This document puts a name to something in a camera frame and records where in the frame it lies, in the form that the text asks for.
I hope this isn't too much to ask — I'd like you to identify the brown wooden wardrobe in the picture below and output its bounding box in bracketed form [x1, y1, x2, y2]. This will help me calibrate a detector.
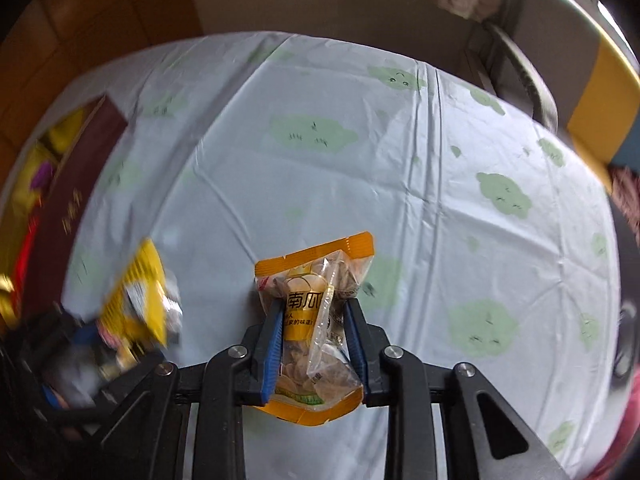
[0, 0, 206, 161]

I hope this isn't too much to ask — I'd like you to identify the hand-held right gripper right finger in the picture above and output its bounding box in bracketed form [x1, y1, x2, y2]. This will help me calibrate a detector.
[342, 299, 571, 480]

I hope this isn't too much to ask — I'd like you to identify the grey yellow blue chair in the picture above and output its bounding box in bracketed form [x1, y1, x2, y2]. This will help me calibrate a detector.
[465, 0, 640, 171]

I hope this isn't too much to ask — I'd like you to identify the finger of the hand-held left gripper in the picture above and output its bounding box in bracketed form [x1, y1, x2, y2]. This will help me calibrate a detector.
[30, 310, 108, 350]
[37, 382, 106, 436]

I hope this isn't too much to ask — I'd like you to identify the orange clear seed bag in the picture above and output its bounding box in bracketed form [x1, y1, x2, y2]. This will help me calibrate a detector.
[254, 231, 376, 427]

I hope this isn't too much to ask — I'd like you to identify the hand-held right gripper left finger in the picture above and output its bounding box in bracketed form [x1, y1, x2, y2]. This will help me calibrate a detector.
[95, 307, 287, 480]

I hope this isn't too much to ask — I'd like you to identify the yellow snack packet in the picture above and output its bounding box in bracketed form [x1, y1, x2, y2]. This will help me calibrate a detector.
[97, 237, 183, 356]

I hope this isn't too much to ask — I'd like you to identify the maroon tin box gold inside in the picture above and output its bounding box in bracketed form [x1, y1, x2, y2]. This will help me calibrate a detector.
[0, 94, 130, 331]

